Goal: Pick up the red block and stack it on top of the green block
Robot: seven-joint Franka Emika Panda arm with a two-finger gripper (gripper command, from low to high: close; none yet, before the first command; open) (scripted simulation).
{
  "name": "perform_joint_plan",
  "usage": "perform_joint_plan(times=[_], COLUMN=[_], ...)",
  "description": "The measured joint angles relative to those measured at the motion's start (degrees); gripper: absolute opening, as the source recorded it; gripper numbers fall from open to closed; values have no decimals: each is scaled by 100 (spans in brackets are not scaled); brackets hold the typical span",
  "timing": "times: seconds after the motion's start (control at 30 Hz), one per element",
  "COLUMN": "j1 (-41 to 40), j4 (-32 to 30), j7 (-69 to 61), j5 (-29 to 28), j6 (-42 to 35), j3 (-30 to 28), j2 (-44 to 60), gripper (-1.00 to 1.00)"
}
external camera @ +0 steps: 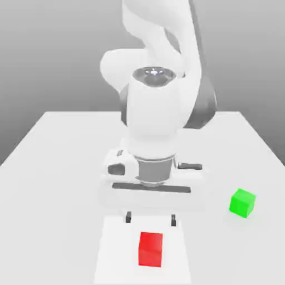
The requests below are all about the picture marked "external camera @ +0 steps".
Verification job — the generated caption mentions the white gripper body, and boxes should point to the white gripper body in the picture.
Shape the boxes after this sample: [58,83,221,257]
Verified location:
[97,171,207,212]

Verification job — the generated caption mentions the small red cube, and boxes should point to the small red cube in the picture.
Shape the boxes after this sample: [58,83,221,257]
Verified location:
[137,231,164,268]

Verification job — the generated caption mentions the small green cube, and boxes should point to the small green cube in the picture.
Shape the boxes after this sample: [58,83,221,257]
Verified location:
[229,188,257,219]

